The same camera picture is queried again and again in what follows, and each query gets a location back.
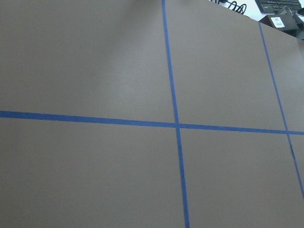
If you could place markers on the black keyboard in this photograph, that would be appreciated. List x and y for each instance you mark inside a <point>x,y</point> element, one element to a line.
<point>273,6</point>

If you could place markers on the black label printer box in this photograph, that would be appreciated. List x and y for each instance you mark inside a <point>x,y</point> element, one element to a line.
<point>281,22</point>

